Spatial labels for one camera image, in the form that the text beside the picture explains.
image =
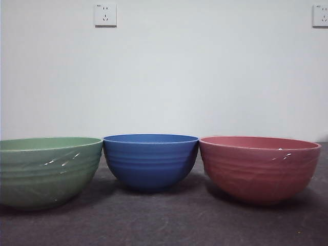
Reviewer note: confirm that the red ribbed bowl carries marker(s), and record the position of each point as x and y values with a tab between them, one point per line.
256	174

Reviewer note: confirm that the green ribbed bowl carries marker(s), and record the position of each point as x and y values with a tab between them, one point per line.
38	174

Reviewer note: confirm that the blue ribbed bowl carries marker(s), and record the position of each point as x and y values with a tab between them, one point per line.
151	166

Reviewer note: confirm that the white wall socket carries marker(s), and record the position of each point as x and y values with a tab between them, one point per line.
105	15
320	16

